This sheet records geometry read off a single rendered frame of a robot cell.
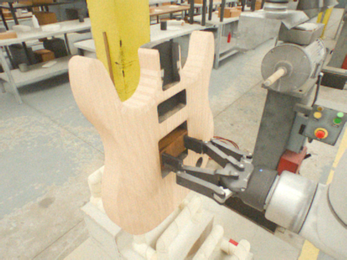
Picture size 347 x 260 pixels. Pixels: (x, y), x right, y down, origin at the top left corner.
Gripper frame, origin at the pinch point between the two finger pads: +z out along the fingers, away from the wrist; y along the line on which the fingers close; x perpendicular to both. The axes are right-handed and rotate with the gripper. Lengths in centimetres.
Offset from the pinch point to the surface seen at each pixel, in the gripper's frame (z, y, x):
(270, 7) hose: 10, 84, 19
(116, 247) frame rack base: 11.7, -13.0, -31.6
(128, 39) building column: 90, 74, -3
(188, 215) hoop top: -2.1, 2.2, -23.1
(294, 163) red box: -17, 109, -75
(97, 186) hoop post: 21.5, -8.1, -17.7
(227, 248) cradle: -12.6, 8.9, -38.7
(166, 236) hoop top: -1.3, -6.5, -22.8
